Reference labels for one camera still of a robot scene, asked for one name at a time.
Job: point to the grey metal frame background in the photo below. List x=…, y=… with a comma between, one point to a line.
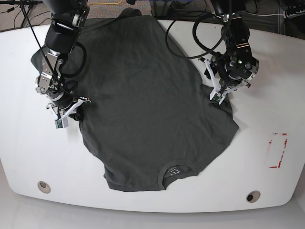
x=160, y=8

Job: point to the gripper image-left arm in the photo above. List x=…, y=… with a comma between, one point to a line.
x=66, y=107

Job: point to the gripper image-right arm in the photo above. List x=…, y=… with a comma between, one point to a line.
x=222, y=81

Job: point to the wrist camera on image-left arm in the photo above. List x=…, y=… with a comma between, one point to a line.
x=61, y=123

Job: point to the black tripod stand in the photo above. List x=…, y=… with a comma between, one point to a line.
x=25, y=7

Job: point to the right table cable grommet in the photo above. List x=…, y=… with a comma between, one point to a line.
x=253, y=196

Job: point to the dark grey T-shirt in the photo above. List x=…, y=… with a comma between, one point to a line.
x=150, y=119

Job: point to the table cable grommet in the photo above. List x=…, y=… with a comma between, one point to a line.
x=253, y=196
x=44, y=187

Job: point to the red tape rectangle marking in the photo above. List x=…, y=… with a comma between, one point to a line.
x=276, y=149

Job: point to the wrist camera on image-right arm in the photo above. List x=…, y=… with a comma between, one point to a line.
x=217, y=97

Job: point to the white power strip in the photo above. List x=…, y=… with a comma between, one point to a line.
x=295, y=11

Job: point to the left table cable grommet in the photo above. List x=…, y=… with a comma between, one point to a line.
x=44, y=187

